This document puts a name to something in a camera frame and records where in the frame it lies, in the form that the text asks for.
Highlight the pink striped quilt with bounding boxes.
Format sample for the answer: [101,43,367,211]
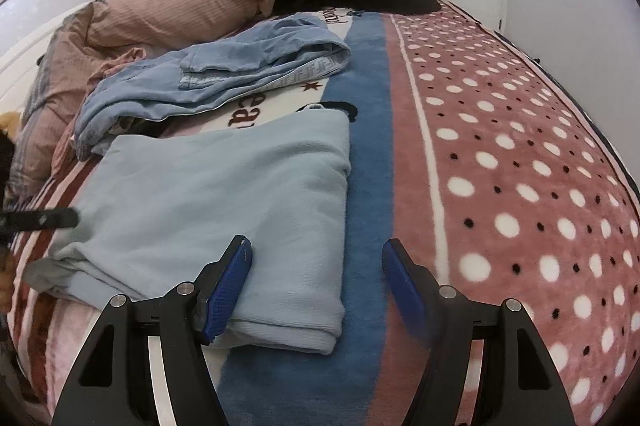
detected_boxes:
[10,0,281,197]

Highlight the white bed headboard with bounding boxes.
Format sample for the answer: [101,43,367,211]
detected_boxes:
[0,1,96,77]

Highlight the yellow plush toy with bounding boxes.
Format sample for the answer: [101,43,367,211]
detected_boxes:
[0,112,22,139]

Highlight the pink plaid cloth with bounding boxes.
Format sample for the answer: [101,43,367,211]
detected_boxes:
[87,47,148,79]

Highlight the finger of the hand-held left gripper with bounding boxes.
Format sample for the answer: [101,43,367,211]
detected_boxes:
[0,206,81,232]

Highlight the printed striped dotted blanket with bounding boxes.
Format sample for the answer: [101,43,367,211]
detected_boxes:
[0,1,640,426]

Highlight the blue denim jeans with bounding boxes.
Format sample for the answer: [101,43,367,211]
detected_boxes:
[74,13,352,159]

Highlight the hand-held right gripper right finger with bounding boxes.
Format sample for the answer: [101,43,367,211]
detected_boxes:
[381,238,576,426]

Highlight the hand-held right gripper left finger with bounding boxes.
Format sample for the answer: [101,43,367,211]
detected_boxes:
[50,235,253,426]

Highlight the light blue pants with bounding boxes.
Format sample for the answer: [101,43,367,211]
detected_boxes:
[22,108,352,354]

